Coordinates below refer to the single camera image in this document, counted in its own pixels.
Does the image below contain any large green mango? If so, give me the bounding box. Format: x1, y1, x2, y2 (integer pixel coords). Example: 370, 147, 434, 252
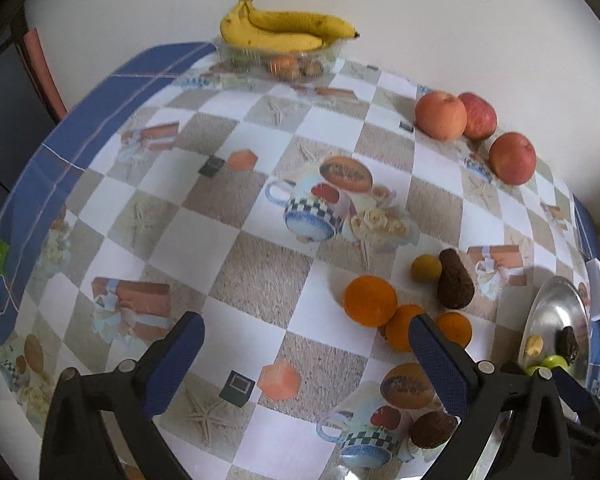
541, 354, 569, 370

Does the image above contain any dark brown avocado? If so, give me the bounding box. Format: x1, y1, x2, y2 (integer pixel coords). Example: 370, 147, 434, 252
556, 326, 579, 364
437, 248, 475, 310

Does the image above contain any dark round passion fruit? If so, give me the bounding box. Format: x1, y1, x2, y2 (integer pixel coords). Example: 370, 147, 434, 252
410, 411, 458, 450

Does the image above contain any small yellow-brown fruit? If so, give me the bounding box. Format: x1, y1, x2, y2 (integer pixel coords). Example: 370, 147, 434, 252
524, 335, 544, 358

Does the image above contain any small green fruit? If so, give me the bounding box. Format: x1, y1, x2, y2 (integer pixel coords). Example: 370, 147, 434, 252
524, 365, 541, 376

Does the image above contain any right orange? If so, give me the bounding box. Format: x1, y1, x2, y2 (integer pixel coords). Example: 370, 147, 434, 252
434, 311, 472, 349

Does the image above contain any middle orange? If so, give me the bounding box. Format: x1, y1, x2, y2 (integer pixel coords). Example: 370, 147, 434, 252
385, 304, 424, 352

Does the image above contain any dark brown avocado on table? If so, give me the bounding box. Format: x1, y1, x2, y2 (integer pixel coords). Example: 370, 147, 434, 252
437, 248, 475, 310

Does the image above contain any silver metal bowl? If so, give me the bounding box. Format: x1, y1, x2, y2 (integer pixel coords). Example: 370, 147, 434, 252
517, 275, 591, 387

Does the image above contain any large orange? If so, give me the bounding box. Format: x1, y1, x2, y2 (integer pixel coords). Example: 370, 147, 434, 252
342, 275, 398, 328

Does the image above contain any small tan round fruit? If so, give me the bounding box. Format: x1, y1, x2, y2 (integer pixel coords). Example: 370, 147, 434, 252
410, 254, 442, 284

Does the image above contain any checkered printed tablecloth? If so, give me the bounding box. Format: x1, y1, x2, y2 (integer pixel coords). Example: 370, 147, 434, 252
0, 44, 588, 479

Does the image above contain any red apple right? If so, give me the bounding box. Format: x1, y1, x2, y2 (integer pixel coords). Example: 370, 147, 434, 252
489, 132, 536, 185

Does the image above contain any red apple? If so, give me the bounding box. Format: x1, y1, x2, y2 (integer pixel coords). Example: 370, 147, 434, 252
489, 132, 536, 185
458, 92, 498, 142

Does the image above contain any red apple behind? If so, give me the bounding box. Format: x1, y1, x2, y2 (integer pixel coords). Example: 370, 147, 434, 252
458, 92, 498, 142

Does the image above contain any pale orange apple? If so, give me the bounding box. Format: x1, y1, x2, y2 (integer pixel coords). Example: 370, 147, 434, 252
415, 91, 467, 142

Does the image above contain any clear plastic fruit tray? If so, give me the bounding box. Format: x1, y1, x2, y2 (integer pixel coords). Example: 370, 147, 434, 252
214, 38, 344, 82

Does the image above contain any yellow banana bunch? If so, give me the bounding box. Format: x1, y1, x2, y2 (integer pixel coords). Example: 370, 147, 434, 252
220, 0, 360, 53

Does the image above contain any red chair back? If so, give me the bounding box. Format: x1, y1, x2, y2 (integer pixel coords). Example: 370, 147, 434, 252
23, 28, 67, 122

